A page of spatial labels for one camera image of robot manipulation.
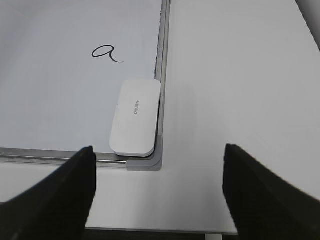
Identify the white rectangular whiteboard eraser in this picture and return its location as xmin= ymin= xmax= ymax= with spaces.
xmin=109 ymin=79 xmax=161 ymax=158

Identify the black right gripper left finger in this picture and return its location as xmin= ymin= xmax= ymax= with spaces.
xmin=0 ymin=146 xmax=97 ymax=240

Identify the whiteboard with grey frame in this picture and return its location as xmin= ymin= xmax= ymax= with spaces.
xmin=0 ymin=0 xmax=171 ymax=171

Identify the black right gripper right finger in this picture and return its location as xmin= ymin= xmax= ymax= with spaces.
xmin=222 ymin=144 xmax=320 ymax=240

